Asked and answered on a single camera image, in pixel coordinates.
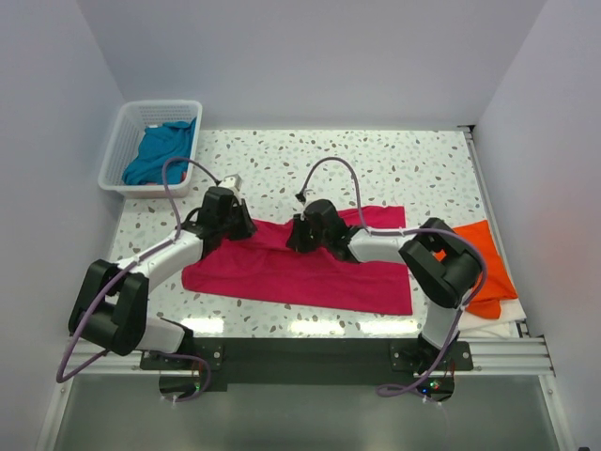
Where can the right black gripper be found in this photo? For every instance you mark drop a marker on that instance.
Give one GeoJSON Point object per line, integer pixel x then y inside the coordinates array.
{"type": "Point", "coordinates": [295, 241]}

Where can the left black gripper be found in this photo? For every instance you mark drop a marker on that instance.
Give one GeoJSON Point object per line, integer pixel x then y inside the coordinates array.
{"type": "Point", "coordinates": [248, 227]}

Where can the magenta t shirt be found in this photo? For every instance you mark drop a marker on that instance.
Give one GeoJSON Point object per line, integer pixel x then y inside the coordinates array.
{"type": "Point", "coordinates": [262, 268]}

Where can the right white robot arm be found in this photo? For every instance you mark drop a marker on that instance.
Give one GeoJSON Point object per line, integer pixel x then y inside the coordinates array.
{"type": "Point", "coordinates": [448, 268]}

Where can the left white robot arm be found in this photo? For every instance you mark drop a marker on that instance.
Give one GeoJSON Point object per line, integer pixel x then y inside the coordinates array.
{"type": "Point", "coordinates": [111, 308]}

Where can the white cloth under stack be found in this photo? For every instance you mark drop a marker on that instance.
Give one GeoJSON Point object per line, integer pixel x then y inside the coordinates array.
{"type": "Point", "coordinates": [503, 327]}

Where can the pink garment in basket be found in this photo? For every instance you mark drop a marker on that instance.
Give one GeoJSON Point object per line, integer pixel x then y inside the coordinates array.
{"type": "Point", "coordinates": [152, 184]}

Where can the blue t shirt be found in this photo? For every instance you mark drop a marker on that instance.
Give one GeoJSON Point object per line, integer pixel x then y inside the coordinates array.
{"type": "Point", "coordinates": [159, 144]}

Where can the white plastic basket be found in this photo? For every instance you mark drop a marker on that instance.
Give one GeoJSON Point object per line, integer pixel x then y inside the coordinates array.
{"type": "Point", "coordinates": [131, 122]}

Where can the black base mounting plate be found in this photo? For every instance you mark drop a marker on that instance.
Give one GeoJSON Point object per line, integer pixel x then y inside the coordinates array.
{"type": "Point", "coordinates": [391, 366]}

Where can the folded orange t shirt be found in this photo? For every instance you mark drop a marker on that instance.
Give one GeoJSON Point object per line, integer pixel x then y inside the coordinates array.
{"type": "Point", "coordinates": [498, 286]}

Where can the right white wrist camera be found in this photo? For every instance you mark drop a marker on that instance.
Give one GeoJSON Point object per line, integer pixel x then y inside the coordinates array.
{"type": "Point", "coordinates": [305, 197]}

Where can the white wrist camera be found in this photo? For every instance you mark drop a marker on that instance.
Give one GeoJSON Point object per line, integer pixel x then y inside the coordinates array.
{"type": "Point", "coordinates": [305, 197]}
{"type": "Point", "coordinates": [232, 182]}

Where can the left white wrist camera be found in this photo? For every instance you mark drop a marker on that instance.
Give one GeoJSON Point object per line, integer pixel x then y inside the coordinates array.
{"type": "Point", "coordinates": [232, 182]}

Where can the aluminium frame rail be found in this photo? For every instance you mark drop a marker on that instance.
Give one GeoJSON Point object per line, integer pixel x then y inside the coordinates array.
{"type": "Point", "coordinates": [490, 357]}

